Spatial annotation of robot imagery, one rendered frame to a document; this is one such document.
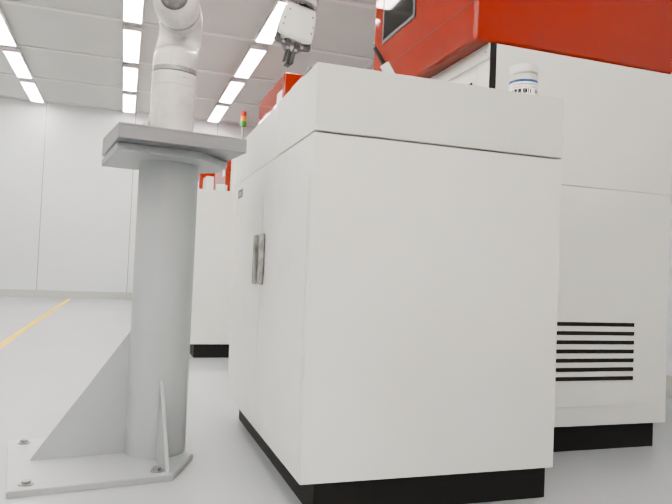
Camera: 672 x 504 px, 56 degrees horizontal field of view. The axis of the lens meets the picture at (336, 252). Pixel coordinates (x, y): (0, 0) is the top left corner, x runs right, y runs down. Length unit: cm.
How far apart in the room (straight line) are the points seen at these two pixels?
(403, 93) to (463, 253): 38
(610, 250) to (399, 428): 103
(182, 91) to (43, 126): 820
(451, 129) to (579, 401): 102
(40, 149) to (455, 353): 884
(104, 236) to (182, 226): 801
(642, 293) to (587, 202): 36
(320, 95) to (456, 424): 79
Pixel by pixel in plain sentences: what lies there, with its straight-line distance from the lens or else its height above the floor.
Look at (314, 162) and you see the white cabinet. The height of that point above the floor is 75.
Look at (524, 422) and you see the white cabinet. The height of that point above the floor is 19.
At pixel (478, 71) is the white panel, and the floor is 115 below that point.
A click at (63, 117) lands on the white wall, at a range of 998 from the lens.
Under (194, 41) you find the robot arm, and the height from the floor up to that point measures 116.
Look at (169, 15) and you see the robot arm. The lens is 183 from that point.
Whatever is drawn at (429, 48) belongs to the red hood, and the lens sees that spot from 226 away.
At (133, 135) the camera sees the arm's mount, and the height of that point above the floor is 83.
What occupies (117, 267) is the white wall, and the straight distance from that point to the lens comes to 973.
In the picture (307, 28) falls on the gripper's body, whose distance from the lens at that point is 189.
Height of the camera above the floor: 52
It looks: 2 degrees up
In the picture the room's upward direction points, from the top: 2 degrees clockwise
